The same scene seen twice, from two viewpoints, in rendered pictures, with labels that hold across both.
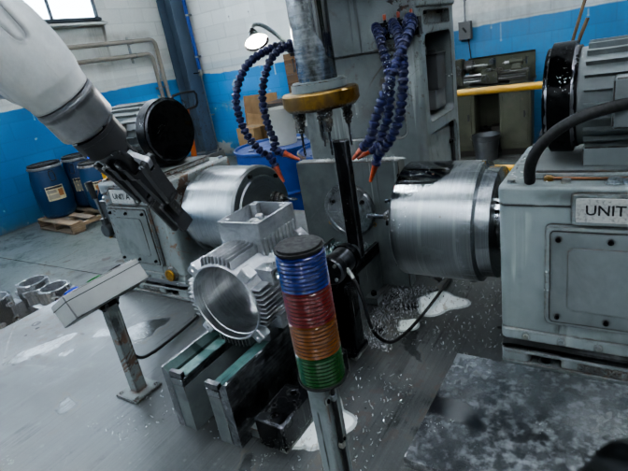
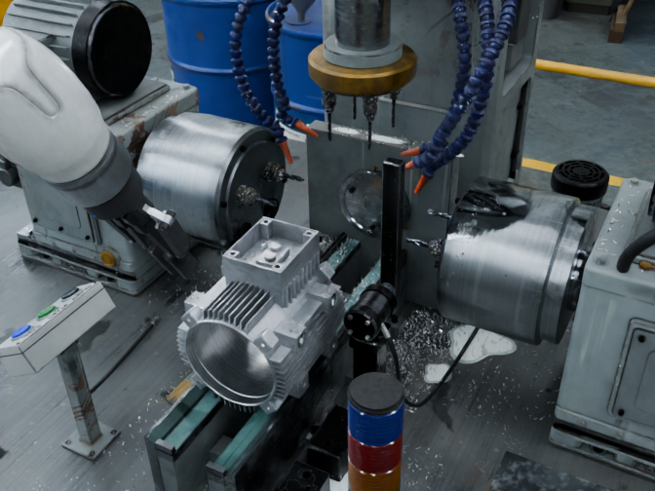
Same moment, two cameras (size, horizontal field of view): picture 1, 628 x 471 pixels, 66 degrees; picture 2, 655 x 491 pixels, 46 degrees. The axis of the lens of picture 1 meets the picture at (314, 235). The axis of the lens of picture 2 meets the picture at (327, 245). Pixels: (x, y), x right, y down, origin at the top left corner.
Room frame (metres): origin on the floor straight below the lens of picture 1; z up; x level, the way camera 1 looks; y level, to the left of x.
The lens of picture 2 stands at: (-0.05, 0.13, 1.80)
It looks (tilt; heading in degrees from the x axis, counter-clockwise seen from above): 34 degrees down; 353
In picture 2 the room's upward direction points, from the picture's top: 1 degrees counter-clockwise
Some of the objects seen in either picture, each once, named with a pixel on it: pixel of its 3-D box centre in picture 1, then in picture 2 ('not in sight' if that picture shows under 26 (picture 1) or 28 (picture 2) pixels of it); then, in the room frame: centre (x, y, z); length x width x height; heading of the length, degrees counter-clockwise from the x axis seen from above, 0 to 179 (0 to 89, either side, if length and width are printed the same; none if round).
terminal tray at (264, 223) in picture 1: (259, 228); (273, 262); (0.92, 0.11, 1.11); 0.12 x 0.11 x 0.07; 146
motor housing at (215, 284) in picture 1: (256, 278); (263, 324); (0.89, 0.13, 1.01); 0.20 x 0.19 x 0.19; 146
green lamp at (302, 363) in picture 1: (320, 361); not in sight; (0.52, 0.02, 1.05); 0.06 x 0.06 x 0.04
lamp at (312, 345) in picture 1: (314, 331); (374, 467); (0.52, 0.02, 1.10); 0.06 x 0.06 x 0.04
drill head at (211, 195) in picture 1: (224, 209); (194, 174); (1.34, 0.24, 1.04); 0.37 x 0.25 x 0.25; 55
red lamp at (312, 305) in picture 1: (308, 300); (374, 439); (0.52, 0.02, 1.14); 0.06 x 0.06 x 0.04
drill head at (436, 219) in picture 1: (464, 220); (530, 265); (0.94, -0.32, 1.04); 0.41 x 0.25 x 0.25; 55
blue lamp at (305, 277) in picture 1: (302, 266); (375, 410); (0.52, 0.02, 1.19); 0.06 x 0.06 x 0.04
